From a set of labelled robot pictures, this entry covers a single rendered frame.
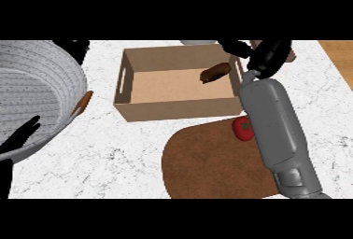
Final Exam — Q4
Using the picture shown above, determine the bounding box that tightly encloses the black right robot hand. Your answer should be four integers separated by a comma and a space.
219, 40, 294, 79

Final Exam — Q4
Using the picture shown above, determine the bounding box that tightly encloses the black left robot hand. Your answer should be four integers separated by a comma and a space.
0, 114, 43, 200

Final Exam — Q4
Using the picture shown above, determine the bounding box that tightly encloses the brown sweet potato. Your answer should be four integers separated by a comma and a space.
198, 62, 234, 85

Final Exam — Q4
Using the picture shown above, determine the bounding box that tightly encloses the cardboard box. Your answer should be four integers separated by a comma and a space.
114, 43, 248, 123

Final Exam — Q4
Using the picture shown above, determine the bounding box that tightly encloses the brown wooden cutting board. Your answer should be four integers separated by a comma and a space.
160, 116, 281, 200

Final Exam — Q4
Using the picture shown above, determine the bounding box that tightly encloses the pale grey bowl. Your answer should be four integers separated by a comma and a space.
179, 40, 219, 47

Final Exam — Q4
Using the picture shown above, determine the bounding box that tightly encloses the white woven basket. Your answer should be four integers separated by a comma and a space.
0, 40, 96, 163

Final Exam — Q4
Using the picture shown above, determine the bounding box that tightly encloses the red tomato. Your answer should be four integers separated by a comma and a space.
231, 116, 257, 143

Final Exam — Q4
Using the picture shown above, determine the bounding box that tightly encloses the black object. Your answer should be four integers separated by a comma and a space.
52, 40, 93, 66

